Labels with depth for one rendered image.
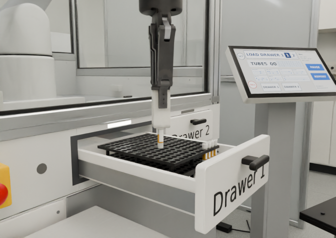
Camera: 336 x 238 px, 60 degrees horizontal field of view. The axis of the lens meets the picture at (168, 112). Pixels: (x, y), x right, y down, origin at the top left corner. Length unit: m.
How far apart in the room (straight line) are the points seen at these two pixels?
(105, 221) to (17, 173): 0.20
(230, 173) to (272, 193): 1.11
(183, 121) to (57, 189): 0.46
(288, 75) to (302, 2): 0.78
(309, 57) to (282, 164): 0.57
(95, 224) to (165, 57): 0.37
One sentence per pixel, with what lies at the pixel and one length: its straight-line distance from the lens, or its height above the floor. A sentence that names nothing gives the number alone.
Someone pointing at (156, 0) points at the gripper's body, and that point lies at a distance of 0.50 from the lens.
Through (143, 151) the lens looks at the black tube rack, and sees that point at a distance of 0.63.
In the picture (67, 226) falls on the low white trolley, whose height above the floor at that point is 0.76.
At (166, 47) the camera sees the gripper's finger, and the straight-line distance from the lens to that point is 0.47.
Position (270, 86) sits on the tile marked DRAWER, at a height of 1.01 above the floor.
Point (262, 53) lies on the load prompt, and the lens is 1.53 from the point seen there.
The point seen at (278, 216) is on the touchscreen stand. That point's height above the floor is 0.33.
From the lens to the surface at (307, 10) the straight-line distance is 2.16.
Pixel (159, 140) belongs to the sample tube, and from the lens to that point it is 0.53.
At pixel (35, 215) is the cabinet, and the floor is 0.78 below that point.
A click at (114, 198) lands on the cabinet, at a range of 0.80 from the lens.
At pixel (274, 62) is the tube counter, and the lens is 1.52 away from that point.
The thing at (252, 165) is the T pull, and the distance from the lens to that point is 0.53.
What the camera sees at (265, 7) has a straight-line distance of 2.24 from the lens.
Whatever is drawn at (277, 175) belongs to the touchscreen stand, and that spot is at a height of 0.55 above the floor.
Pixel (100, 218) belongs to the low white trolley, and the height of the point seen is 0.76.
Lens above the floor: 1.07
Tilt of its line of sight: 8 degrees down
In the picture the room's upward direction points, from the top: straight up
